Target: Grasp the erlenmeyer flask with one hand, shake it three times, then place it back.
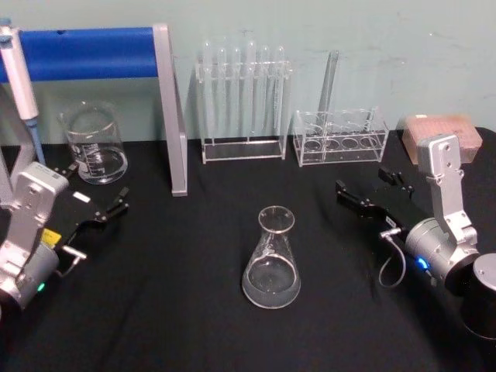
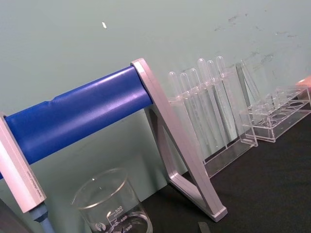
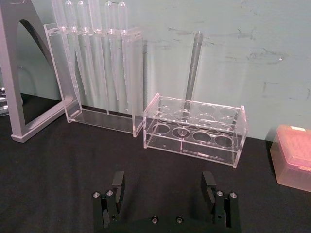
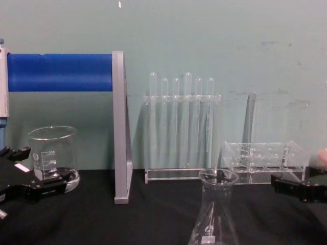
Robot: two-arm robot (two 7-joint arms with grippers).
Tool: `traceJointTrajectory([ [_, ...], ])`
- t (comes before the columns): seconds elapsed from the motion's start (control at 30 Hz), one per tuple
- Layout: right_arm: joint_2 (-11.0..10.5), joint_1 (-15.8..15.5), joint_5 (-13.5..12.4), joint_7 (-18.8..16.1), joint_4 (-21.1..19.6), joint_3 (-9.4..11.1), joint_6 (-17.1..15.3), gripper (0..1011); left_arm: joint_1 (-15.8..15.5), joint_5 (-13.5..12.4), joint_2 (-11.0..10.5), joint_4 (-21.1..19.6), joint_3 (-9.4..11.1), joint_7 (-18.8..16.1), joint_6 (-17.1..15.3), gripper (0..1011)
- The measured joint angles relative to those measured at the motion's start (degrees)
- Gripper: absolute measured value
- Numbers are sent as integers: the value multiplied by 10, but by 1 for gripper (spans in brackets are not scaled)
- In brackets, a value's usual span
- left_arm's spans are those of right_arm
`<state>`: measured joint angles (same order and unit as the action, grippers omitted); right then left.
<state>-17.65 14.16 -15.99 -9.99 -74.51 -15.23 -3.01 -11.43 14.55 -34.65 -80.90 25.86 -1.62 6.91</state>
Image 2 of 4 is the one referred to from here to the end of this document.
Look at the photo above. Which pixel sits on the silver stand with blue bar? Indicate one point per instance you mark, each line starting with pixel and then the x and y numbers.
pixel 80 121

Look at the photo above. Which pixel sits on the clear acrylic pipette rack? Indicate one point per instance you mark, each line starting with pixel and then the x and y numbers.
pixel 233 155

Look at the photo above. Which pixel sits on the black table cloth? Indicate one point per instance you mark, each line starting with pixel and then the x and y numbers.
pixel 267 194

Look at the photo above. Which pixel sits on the dark grey flat strip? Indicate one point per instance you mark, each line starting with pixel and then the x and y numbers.
pixel 204 228

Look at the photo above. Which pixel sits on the clear acrylic test tube rack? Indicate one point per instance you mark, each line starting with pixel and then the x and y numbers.
pixel 274 121

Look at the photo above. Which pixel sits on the blue pipette shaft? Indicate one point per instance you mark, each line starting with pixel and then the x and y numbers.
pixel 43 221

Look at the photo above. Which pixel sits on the clear glass beaker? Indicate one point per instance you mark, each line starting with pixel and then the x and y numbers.
pixel 114 208

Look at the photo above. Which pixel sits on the pink box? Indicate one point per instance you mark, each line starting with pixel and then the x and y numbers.
pixel 305 82

